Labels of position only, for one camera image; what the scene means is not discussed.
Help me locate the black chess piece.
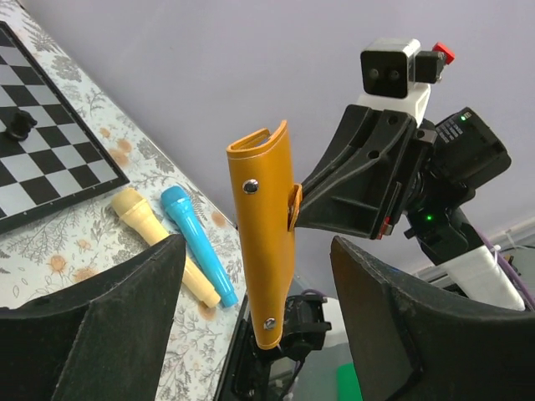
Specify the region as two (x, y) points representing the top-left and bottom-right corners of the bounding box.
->
(5, 110), (38, 141)

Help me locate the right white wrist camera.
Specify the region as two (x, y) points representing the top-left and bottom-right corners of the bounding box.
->
(357, 38), (456, 124)

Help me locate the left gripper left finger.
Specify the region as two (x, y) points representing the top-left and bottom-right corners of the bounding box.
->
(1, 235), (186, 400)

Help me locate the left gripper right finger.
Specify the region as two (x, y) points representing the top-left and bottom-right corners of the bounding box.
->
(330, 236), (534, 400)

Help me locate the tan leather card holder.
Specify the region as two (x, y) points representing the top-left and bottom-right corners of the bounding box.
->
(227, 121), (303, 350)

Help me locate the floral table mat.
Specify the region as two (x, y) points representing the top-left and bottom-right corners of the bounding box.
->
(1, 1), (245, 400)

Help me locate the beige toy microphone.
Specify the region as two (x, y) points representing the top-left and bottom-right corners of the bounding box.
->
(110, 187), (221, 308)

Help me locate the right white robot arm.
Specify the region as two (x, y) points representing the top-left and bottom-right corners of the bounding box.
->
(297, 104), (511, 265)

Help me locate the black white chessboard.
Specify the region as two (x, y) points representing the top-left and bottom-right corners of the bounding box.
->
(1, 22), (129, 233)

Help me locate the blue toy microphone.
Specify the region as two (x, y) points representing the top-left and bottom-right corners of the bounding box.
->
(160, 185), (238, 307)

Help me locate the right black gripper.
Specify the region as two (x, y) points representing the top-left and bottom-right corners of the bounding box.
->
(296, 104), (512, 241)

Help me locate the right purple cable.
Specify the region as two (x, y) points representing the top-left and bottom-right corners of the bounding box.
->
(476, 227), (535, 312)

